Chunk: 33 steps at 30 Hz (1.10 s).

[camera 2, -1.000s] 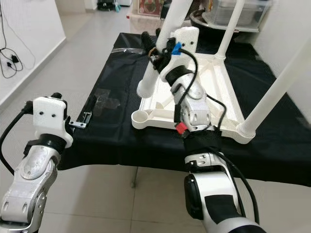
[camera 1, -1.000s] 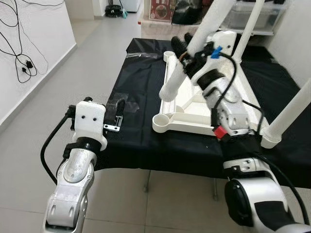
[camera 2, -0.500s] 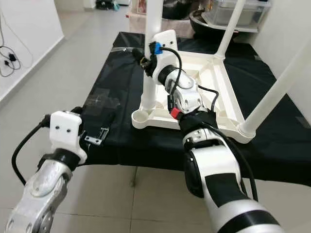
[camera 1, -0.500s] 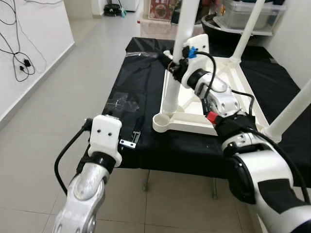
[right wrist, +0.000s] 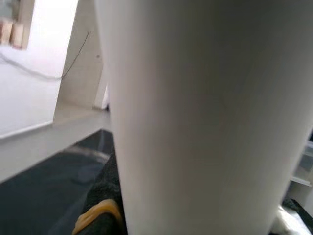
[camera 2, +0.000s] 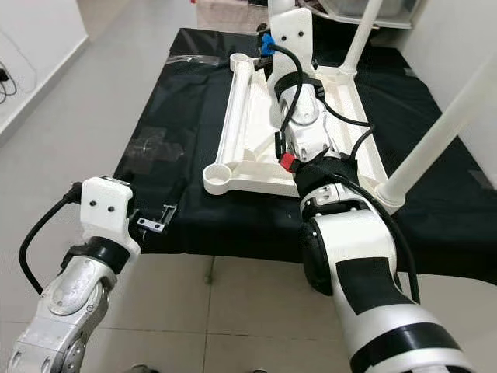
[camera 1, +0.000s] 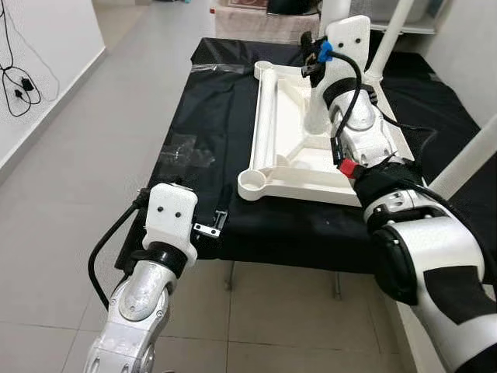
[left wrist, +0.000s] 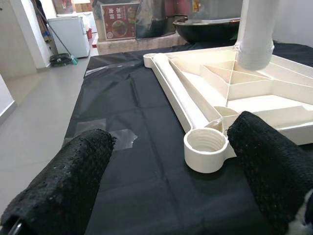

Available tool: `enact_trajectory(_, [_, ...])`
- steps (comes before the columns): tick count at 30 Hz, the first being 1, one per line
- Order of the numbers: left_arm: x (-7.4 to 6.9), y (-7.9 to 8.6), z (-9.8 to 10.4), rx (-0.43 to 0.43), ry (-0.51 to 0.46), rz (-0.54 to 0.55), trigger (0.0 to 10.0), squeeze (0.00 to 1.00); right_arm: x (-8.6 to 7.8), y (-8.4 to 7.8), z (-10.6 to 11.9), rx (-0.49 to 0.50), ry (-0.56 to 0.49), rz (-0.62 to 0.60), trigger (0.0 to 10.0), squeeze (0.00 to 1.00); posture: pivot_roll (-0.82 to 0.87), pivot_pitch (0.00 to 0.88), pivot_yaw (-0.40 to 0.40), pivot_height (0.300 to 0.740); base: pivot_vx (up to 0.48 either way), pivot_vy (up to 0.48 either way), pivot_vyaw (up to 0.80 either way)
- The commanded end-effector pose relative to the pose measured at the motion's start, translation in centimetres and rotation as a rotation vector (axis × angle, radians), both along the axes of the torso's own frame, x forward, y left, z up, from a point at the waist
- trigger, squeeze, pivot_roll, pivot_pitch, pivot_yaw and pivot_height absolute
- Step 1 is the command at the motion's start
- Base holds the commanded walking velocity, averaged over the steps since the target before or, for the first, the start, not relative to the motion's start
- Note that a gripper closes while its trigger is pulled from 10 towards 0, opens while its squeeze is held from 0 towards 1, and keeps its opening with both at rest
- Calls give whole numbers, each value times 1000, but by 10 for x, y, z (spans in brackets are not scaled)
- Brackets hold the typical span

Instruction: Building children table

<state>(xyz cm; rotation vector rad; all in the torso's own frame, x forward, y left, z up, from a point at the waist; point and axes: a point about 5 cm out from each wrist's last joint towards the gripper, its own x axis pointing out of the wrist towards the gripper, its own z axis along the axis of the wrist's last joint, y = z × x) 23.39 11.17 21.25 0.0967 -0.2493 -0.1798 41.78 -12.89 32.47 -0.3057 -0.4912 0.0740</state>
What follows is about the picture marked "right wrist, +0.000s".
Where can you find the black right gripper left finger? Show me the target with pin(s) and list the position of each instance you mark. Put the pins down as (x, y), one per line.
(102, 195)

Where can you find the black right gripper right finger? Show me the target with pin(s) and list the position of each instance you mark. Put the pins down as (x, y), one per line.
(293, 208)

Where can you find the white plastic table leg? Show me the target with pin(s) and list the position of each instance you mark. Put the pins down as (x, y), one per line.
(195, 110)

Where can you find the black table cloth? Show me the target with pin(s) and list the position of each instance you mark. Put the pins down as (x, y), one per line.
(36, 195)

